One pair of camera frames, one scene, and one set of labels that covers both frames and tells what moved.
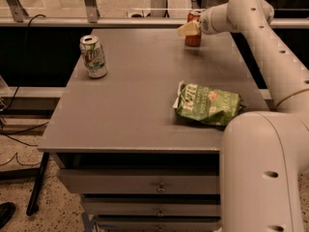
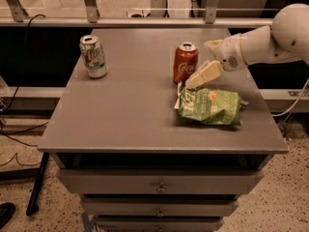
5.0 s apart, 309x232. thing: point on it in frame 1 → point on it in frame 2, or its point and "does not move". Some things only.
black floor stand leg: (39, 173) does not move
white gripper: (205, 24) → (228, 54)
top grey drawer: (143, 181) does not move
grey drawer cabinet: (119, 143) does not move
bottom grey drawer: (157, 223) does not move
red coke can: (192, 30) → (185, 62)
